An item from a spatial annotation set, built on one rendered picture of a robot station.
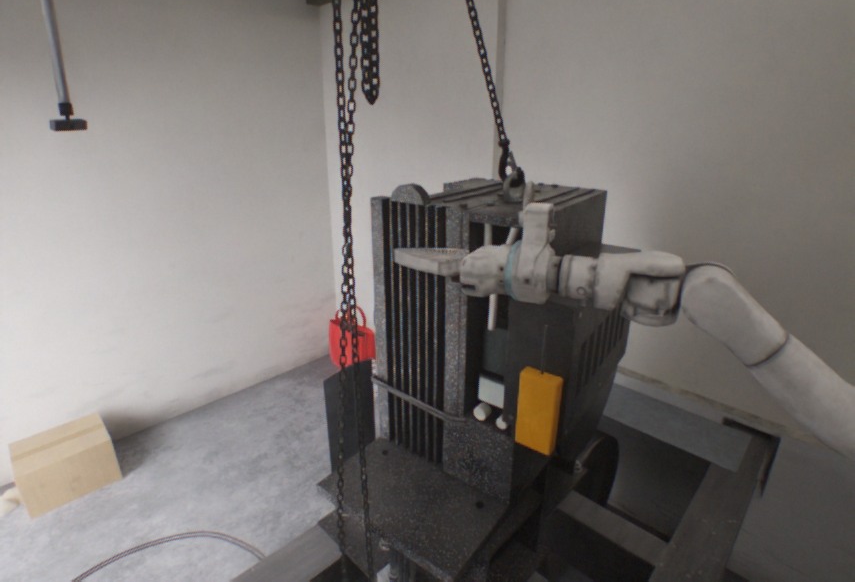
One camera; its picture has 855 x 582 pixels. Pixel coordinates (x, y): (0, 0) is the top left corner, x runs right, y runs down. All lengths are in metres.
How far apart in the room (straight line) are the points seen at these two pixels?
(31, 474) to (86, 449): 0.24
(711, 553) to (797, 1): 1.69
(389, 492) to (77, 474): 1.99
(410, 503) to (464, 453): 0.18
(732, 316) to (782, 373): 0.09
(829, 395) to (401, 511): 0.91
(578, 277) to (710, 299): 0.15
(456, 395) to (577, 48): 1.55
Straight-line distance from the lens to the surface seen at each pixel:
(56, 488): 2.98
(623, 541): 1.59
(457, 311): 1.06
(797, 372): 0.65
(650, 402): 2.18
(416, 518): 1.22
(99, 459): 2.95
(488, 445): 1.18
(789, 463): 2.20
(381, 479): 1.32
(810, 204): 1.93
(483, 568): 1.24
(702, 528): 1.71
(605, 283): 0.60
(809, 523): 2.33
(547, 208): 0.62
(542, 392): 0.90
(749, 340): 0.62
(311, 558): 1.49
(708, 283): 0.59
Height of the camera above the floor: 1.80
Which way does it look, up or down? 18 degrees down
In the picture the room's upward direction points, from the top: straight up
